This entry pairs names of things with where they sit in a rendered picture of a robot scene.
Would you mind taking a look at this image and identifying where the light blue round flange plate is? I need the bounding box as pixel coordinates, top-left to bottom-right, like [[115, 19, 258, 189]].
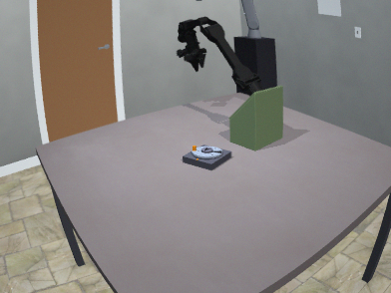
[[193, 146, 222, 158]]

